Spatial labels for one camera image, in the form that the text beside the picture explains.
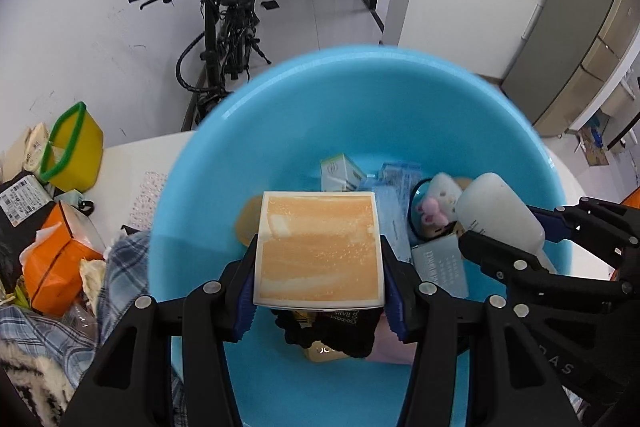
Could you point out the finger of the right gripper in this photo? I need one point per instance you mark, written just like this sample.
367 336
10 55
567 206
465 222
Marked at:
608 231
518 270

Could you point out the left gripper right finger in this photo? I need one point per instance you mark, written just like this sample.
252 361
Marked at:
510 381

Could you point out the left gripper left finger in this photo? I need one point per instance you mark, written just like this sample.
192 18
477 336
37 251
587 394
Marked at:
166 359

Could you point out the white plastic bottle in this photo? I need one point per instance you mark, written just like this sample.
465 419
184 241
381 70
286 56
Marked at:
489 206

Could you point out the translucent orange soap case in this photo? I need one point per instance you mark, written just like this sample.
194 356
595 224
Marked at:
247 224

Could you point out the orange top square box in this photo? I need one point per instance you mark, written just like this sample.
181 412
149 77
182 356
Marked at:
319 251

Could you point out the orange chair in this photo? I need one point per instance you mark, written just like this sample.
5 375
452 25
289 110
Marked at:
633 199

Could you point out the light blue card box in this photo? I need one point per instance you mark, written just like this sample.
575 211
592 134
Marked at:
440 262

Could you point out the black white fuzzy cloth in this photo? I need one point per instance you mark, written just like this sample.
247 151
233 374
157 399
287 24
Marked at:
39 381

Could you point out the blue plaid shirt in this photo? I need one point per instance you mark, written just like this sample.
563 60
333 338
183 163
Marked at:
125 279

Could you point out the pink rolled cloth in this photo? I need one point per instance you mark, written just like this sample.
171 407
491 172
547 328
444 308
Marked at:
387 348

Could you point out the orange tissue box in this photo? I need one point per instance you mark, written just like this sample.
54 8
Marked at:
51 265

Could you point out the light blue wipes pack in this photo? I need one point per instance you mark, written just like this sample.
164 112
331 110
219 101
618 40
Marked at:
392 189

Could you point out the black fabric pouch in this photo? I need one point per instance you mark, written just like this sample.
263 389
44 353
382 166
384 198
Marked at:
349 331

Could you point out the blue plastic basin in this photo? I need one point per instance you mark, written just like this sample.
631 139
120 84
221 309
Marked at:
373 105

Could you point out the gold cigarette box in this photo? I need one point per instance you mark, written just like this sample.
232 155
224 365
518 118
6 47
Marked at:
318 352

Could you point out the red white cigarette box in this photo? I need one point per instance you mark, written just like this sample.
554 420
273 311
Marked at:
340 174

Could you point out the black parcel bag with label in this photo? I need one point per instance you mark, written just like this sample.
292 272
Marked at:
25 205

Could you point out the yellow container green rim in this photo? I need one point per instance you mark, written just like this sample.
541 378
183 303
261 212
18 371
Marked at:
72 156

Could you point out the cream cloth bag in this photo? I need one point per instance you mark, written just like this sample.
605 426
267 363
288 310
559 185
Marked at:
25 154

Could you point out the black folding bicycle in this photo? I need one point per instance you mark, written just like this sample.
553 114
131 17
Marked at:
228 40

